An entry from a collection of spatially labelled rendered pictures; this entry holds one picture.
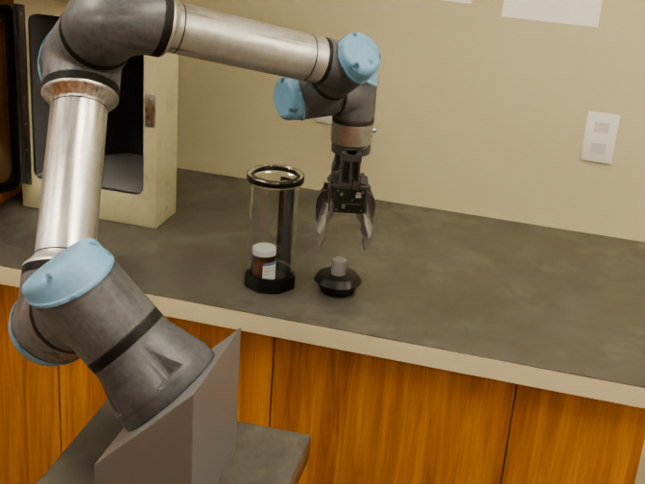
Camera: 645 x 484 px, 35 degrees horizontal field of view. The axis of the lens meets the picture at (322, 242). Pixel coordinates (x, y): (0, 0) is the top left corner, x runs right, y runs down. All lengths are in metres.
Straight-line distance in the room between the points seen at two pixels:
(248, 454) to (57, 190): 0.46
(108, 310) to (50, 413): 0.93
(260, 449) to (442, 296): 0.65
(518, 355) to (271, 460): 0.55
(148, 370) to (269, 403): 0.71
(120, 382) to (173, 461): 0.12
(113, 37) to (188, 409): 0.55
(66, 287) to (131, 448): 0.22
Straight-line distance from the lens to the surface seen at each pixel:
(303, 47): 1.61
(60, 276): 1.31
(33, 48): 2.27
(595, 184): 2.44
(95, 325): 1.31
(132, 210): 2.25
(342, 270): 1.96
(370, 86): 1.81
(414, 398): 1.91
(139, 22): 1.50
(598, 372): 1.83
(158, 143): 2.19
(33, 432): 2.27
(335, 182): 1.85
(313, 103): 1.73
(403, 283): 2.05
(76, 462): 1.48
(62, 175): 1.52
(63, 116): 1.56
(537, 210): 2.47
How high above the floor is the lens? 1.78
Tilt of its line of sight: 22 degrees down
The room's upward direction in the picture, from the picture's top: 4 degrees clockwise
